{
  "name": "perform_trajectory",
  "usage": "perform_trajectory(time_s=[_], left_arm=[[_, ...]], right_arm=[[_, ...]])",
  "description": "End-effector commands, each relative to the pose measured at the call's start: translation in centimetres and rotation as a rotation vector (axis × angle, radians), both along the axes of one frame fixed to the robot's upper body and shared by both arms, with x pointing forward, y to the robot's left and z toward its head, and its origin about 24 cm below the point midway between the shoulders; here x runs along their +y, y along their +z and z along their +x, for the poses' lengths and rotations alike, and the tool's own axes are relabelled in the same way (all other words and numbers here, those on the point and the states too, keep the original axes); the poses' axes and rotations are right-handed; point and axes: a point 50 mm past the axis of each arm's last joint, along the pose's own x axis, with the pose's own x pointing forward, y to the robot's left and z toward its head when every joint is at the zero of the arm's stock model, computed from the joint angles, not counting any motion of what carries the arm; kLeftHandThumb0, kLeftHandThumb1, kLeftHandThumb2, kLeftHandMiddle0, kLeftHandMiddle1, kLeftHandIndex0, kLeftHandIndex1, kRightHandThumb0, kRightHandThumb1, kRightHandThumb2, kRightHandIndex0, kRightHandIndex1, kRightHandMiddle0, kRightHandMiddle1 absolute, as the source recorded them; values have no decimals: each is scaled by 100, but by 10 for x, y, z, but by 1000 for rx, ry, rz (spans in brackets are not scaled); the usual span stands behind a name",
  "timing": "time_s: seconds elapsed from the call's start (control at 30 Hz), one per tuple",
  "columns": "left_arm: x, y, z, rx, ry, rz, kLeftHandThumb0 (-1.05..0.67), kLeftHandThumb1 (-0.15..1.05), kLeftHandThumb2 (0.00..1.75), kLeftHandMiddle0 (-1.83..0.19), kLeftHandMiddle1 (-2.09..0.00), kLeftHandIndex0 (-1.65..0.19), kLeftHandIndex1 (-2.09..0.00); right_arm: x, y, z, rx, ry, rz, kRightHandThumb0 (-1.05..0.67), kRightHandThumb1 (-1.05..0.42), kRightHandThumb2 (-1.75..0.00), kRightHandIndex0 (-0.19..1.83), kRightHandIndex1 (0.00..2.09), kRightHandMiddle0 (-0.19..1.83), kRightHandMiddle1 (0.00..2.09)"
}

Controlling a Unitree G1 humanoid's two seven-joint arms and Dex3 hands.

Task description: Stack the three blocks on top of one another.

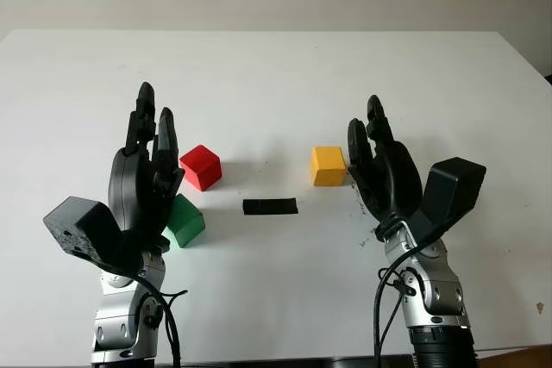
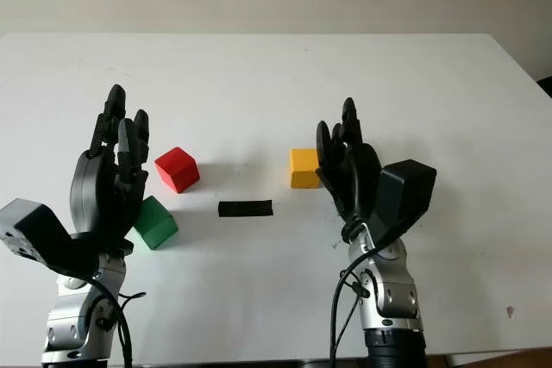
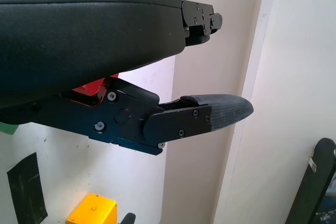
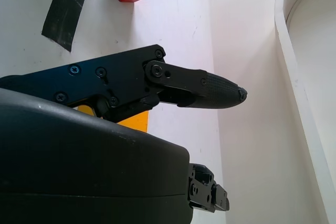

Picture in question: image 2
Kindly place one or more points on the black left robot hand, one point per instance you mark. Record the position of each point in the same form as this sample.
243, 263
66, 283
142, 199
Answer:
92, 195

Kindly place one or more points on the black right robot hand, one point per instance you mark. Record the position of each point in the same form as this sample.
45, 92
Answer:
353, 178

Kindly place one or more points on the yellow wooden block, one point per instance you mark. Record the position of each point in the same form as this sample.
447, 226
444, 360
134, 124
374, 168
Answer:
304, 167

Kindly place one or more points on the green wooden block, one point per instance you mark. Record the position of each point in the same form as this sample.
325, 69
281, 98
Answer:
157, 223

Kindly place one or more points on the red wooden block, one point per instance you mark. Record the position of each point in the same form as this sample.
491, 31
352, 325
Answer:
177, 170

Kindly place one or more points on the black tape strip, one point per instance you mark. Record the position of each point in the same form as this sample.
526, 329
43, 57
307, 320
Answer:
246, 208

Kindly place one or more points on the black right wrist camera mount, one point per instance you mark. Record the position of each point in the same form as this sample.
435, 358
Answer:
403, 195

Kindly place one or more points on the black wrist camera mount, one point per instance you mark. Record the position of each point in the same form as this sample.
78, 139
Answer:
403, 195
39, 234

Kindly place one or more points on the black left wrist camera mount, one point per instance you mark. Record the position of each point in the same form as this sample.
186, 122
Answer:
39, 234

